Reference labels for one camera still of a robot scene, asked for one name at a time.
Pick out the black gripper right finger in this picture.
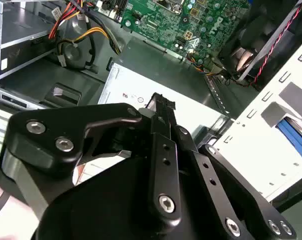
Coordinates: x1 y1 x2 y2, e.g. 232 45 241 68
165 99 297 240

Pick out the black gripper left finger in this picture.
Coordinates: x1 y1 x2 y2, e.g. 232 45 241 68
0 92 183 230

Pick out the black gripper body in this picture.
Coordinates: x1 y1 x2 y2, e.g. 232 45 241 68
37 156 231 240

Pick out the hard disk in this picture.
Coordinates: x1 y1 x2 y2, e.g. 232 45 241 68
277 117 302 163

